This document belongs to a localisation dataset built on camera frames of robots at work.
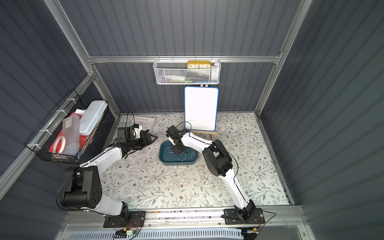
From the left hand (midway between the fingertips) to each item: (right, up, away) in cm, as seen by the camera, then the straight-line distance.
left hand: (154, 140), depth 90 cm
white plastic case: (-27, +13, -15) cm, 34 cm away
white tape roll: (-31, +1, -27) cm, 41 cm away
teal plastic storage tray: (+7, -12, +6) cm, 15 cm away
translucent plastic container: (-32, +6, -22) cm, 39 cm away
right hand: (+16, -5, +10) cm, 20 cm away
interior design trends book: (-10, +11, +19) cm, 24 cm away
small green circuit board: (-4, -42, -20) cm, 46 cm away
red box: (-28, +2, -20) cm, 35 cm away
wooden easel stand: (+33, +4, +9) cm, 34 cm away
